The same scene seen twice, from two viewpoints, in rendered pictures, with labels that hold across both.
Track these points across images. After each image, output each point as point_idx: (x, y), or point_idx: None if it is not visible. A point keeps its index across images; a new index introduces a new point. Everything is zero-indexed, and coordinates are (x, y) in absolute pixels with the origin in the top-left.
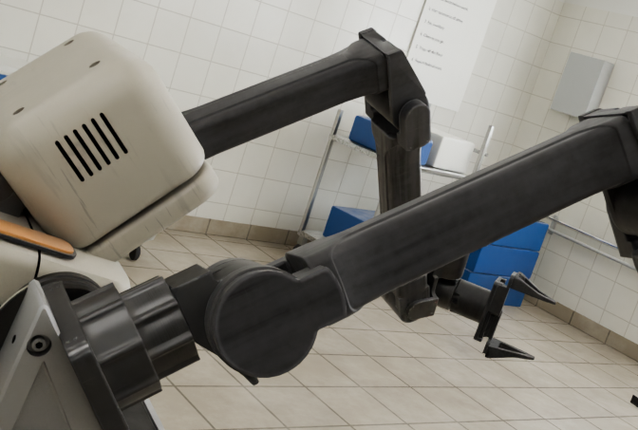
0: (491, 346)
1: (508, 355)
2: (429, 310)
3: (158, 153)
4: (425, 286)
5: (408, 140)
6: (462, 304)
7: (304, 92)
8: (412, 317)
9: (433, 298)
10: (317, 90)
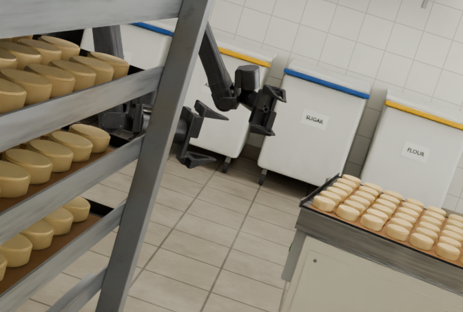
0: (252, 125)
1: (259, 131)
2: (231, 105)
3: None
4: (226, 89)
5: None
6: (249, 103)
7: None
8: (221, 107)
9: (232, 98)
10: None
